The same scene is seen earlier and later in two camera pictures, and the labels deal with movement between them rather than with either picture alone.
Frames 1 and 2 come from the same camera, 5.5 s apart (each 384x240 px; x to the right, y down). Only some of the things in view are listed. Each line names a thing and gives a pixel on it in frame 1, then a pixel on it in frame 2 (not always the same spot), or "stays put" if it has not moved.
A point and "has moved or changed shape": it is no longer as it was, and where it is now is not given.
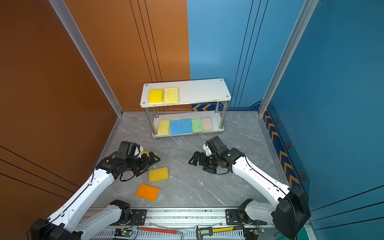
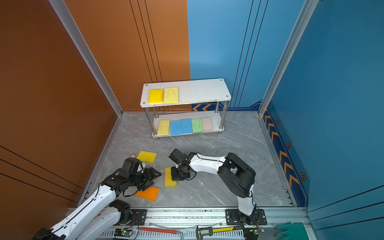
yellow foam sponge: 158,174 has moved or changed shape
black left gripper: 153,160 to 150,177
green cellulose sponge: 197,126 stays put
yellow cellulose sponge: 164,127 stays put
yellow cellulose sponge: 171,95 stays put
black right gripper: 196,155 to 175,178
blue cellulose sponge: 175,127 stays put
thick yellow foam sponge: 156,96 stays put
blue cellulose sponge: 186,126 stays put
